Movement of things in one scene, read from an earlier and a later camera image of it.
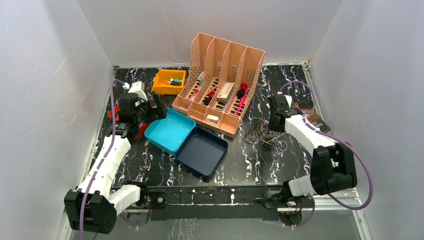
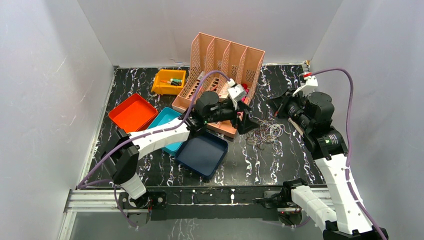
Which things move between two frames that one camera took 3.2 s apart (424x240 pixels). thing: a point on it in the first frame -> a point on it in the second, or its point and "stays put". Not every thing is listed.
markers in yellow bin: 173,82 stays put
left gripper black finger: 161,110 -> 247,123
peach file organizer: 220,77 stays put
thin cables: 257,130 stays put
